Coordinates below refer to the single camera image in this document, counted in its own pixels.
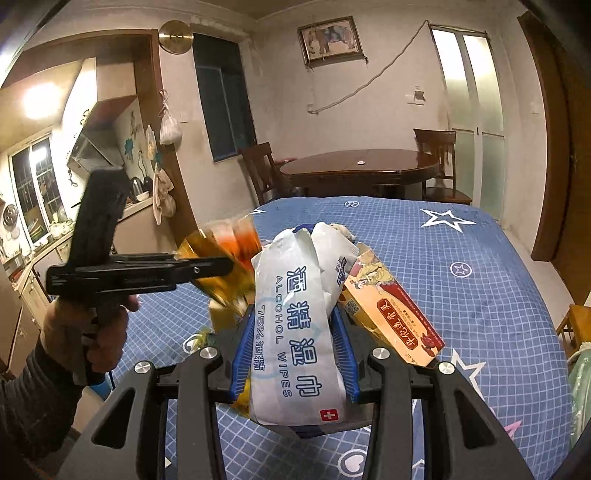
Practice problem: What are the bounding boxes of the framed wall picture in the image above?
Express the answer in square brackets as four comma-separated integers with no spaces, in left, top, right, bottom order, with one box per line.
[298,16,365,65]

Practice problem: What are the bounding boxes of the white wet wipes packet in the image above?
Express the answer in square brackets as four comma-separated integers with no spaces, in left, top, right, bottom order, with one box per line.
[249,228,349,425]

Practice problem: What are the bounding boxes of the person's left hand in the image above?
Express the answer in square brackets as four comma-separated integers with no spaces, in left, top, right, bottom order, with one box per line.
[39,293,141,384]

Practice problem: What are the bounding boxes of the person's left forearm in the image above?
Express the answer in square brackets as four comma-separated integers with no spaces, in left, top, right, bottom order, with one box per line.
[0,342,93,462]

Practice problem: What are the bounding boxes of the round gold wall clock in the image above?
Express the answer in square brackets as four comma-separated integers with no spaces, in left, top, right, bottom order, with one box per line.
[158,20,195,54]

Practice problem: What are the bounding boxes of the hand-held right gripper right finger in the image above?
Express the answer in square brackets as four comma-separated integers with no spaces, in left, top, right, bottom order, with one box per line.
[329,302,536,480]

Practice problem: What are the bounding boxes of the brown wooden door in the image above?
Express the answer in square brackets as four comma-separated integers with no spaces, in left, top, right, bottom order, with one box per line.
[517,11,591,301]

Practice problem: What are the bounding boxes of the white wall cable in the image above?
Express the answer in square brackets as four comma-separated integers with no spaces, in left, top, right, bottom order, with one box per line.
[307,19,432,116]

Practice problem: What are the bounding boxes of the hanging white plastic bag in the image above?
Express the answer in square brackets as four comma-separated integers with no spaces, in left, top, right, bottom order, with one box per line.
[158,90,182,146]

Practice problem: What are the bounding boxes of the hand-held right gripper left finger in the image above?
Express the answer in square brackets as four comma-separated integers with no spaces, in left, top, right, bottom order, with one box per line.
[59,302,260,480]

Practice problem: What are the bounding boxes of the dark wall window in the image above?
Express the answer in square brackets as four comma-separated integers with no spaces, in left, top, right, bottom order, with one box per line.
[191,32,258,163]

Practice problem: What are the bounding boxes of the hanging beige towel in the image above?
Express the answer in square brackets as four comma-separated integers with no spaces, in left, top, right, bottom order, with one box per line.
[152,168,177,225]

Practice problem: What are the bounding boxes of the steel range hood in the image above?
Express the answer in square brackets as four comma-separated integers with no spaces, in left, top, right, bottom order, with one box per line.
[66,95,139,174]

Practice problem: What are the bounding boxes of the yellow and red box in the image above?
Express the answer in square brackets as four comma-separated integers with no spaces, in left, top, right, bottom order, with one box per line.
[339,242,446,370]

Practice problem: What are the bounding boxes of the kitchen window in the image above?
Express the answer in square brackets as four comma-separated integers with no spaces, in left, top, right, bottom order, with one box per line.
[9,136,65,245]

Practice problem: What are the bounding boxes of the kitchen counter cabinet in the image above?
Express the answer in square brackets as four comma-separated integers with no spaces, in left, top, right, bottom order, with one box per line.
[0,196,155,324]

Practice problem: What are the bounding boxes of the green plastic bag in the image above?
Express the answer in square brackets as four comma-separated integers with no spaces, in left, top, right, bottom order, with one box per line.
[566,342,591,448]

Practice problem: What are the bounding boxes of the orange transparent wrapper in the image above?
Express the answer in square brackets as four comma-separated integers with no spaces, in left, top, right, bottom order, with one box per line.
[175,217,262,305]

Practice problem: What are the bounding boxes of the yellow plastic wrapper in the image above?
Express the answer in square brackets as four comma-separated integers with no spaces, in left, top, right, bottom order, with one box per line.
[203,298,254,418]

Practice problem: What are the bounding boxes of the dark wooden chair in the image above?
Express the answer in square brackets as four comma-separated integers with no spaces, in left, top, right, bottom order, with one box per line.
[412,128,474,206]
[238,141,296,206]

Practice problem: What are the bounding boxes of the round wooden dining table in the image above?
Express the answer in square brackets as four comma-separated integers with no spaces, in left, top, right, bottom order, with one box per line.
[279,148,440,200]

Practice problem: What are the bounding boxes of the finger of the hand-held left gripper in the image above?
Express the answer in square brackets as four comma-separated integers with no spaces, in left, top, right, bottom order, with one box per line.
[113,253,235,296]

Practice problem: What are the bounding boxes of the small wooden stool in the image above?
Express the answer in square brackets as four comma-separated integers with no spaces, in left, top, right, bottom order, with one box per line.
[555,304,591,352]

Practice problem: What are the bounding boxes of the frosted glass door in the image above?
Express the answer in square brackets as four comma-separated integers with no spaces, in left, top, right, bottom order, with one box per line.
[429,24,506,220]

